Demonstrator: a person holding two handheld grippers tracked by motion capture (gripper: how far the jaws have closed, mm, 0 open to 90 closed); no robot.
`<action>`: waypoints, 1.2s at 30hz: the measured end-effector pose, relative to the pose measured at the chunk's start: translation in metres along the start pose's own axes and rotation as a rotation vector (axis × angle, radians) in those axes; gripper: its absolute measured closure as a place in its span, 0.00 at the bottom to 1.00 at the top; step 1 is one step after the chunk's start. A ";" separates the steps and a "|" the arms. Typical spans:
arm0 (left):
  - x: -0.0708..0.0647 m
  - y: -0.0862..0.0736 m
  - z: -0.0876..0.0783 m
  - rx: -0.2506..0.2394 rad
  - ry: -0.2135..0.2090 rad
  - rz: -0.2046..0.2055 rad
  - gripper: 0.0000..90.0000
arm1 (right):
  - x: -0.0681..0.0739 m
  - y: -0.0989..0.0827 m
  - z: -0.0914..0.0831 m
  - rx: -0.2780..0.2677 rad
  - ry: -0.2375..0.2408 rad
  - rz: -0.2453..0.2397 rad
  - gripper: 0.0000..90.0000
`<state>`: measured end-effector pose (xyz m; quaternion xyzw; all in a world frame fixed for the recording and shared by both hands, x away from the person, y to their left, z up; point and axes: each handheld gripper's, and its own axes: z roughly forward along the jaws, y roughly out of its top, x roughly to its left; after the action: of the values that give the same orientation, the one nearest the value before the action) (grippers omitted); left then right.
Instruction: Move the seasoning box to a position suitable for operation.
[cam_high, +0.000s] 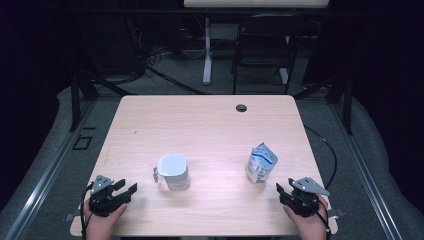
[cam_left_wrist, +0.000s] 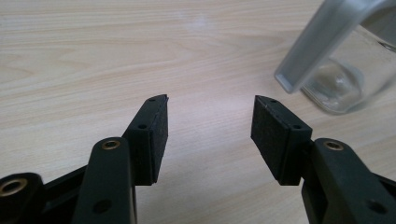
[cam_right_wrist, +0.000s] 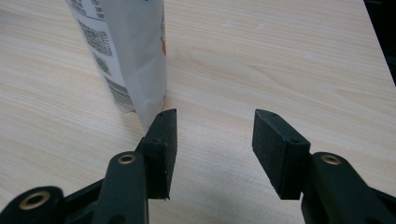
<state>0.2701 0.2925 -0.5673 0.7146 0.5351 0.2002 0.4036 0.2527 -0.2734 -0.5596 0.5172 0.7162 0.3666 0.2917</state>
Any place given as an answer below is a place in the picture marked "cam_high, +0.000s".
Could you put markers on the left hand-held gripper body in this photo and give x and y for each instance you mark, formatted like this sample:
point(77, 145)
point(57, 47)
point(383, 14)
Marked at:
point(103, 200)

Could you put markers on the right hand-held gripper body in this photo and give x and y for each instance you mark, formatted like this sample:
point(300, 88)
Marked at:
point(305, 201)

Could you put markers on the white and blue pouch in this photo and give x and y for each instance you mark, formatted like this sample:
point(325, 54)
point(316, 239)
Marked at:
point(261, 163)

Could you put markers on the clear container with white lid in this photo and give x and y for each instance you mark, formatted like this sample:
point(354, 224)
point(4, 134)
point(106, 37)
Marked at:
point(171, 165)

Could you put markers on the person's left hand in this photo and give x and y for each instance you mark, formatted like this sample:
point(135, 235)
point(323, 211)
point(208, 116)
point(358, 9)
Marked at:
point(100, 226)

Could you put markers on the person's right hand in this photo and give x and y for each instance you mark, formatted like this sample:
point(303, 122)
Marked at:
point(311, 228)

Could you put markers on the dark equipment cabinet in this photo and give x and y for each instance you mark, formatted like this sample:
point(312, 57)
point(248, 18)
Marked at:
point(113, 46)

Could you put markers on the black folding chair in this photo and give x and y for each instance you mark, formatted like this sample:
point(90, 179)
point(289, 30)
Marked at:
point(266, 33)

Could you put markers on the white standing desk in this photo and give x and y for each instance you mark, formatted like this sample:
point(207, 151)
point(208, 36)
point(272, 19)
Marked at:
point(256, 3)

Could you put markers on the grey metal table bracket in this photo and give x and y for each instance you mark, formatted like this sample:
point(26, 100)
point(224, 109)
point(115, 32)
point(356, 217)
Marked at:
point(335, 213)
point(71, 217)

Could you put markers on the metal floor rail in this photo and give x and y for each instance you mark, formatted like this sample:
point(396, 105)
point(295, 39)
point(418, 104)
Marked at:
point(366, 173)
point(50, 173)

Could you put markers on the black frame stand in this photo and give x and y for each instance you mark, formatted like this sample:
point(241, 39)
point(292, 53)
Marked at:
point(75, 103)
point(348, 106)

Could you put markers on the black horizontal frame bar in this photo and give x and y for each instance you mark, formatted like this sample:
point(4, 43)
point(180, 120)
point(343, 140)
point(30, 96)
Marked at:
point(133, 12)

